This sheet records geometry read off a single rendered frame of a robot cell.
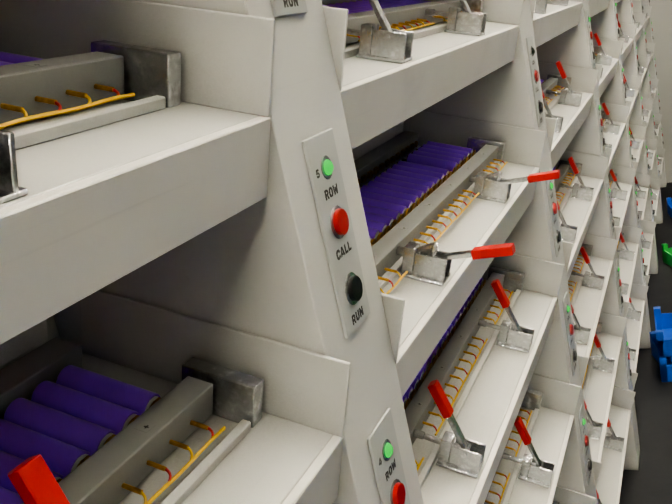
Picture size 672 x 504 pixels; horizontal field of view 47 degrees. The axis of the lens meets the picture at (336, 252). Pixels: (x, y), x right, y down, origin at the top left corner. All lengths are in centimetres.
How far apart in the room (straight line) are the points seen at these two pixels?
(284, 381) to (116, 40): 22
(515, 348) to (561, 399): 26
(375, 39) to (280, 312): 28
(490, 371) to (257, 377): 50
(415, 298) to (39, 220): 41
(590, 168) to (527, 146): 73
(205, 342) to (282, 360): 5
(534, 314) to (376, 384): 59
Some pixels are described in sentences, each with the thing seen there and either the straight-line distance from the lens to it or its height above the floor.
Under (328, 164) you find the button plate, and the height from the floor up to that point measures 109.
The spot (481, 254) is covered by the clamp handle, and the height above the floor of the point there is 96.
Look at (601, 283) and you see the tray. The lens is 169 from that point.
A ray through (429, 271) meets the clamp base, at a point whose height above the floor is 95.
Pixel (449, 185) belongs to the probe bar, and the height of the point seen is 97.
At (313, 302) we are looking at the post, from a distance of 44.
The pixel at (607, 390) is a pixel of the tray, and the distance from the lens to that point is 170.
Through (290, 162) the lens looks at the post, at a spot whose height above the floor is 110.
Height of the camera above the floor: 115
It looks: 15 degrees down
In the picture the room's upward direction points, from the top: 12 degrees counter-clockwise
